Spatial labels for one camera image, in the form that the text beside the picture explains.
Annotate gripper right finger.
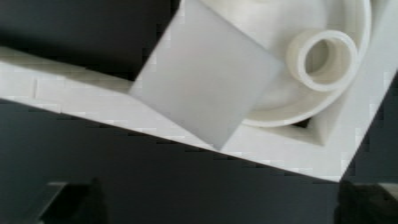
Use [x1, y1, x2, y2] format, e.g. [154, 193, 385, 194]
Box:
[333, 181, 398, 224]

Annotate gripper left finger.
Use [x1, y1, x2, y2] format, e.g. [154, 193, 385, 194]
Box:
[15, 177, 109, 224]

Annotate white stool leg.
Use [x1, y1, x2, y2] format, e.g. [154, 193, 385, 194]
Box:
[129, 0, 282, 148]

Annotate white round stool seat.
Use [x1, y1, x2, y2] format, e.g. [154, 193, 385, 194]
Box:
[200, 0, 371, 127]

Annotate white U-shaped fence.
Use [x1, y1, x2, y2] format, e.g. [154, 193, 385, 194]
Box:
[0, 0, 398, 181]

